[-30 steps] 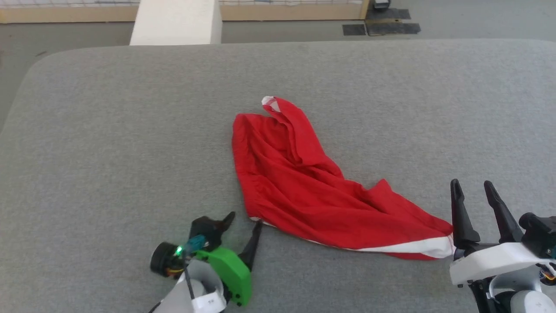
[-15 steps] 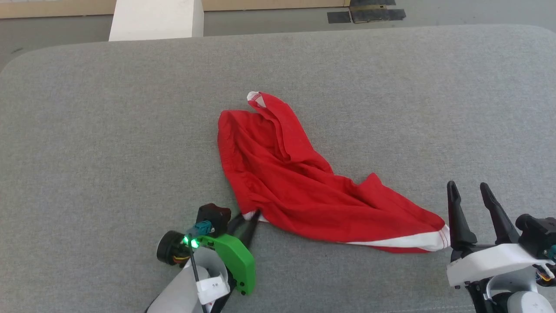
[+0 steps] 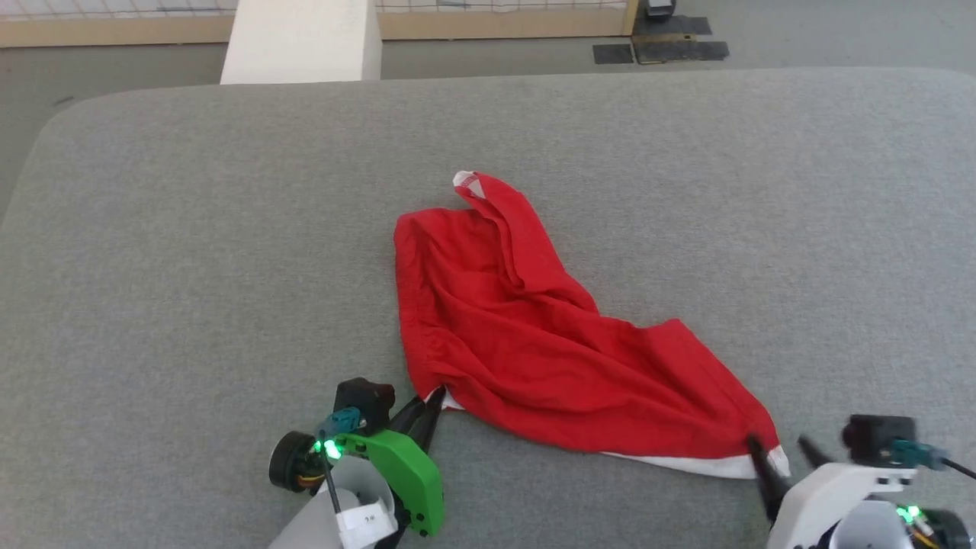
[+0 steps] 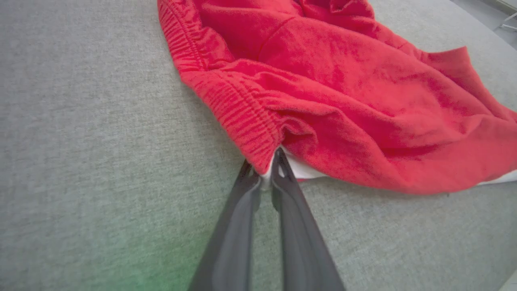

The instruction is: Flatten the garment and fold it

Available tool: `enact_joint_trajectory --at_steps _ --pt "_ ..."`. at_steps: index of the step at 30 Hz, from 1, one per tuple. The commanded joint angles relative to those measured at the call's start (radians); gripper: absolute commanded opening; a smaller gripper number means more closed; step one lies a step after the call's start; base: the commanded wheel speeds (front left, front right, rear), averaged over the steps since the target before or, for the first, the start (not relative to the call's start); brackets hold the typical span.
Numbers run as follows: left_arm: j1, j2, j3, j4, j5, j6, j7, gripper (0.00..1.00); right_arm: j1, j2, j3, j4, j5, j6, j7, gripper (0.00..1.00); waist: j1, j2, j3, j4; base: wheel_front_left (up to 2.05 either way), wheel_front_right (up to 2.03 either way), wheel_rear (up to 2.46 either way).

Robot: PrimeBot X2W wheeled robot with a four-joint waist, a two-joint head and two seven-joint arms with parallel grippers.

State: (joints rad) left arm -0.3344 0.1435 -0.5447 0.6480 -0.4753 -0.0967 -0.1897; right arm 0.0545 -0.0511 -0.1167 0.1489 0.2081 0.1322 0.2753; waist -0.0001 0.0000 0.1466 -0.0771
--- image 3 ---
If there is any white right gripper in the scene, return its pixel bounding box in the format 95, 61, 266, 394
745, 434, 917, 549

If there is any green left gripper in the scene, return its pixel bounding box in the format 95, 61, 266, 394
334, 386, 448, 536

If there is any red garment with white trim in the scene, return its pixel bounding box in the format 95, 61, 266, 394
393, 171, 791, 480

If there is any grey fabric sofa seat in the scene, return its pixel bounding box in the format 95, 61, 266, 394
0, 66, 976, 549

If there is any white rectangular box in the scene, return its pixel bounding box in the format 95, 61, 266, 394
220, 0, 383, 85

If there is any large black floor mat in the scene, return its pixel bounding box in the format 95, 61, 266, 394
631, 15, 730, 65

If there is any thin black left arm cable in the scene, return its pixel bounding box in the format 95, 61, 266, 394
319, 446, 344, 516

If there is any wooden panel frame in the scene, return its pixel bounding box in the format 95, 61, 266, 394
0, 0, 641, 49

